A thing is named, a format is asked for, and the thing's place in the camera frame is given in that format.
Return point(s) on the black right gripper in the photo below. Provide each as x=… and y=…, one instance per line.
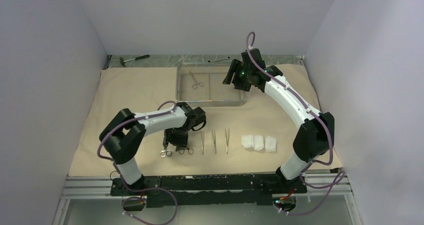
x=236, y=66

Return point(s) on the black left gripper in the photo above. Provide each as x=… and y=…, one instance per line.
x=180, y=143

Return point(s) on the silver haemostat clamp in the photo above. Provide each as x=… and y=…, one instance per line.
x=185, y=150
x=166, y=152

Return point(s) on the silver forceps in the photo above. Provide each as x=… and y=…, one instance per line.
x=202, y=142
x=214, y=140
x=227, y=139

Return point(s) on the white gauze pad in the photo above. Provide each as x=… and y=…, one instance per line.
x=247, y=141
x=258, y=142

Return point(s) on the white gauze square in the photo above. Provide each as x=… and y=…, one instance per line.
x=270, y=144

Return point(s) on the black-handled claw hammer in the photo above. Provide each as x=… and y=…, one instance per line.
x=123, y=62

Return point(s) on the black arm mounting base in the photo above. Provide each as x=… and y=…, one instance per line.
x=184, y=190

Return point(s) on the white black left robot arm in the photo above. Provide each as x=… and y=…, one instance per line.
x=123, y=136

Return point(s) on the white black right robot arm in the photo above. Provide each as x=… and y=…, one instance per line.
x=315, y=135

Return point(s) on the silver surgical scissors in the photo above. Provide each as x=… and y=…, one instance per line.
x=196, y=83

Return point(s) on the silver ratchet wrench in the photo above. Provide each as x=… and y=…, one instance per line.
x=219, y=60

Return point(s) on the metal mesh instrument tray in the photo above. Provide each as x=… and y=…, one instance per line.
x=213, y=93

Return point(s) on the aluminium rail frame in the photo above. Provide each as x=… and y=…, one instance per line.
x=96, y=188

